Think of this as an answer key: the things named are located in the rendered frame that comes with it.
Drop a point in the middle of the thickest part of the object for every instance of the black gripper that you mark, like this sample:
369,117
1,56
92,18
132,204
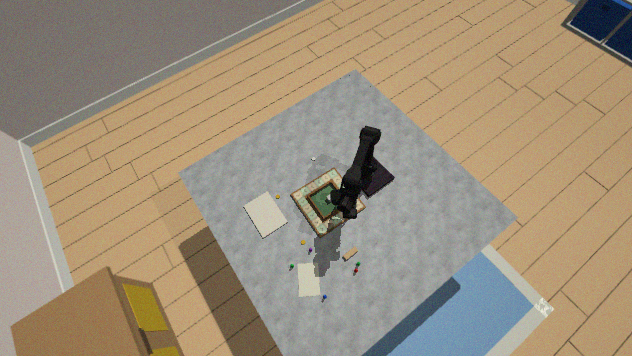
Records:
353,213

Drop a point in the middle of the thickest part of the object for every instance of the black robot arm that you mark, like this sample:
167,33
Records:
363,165

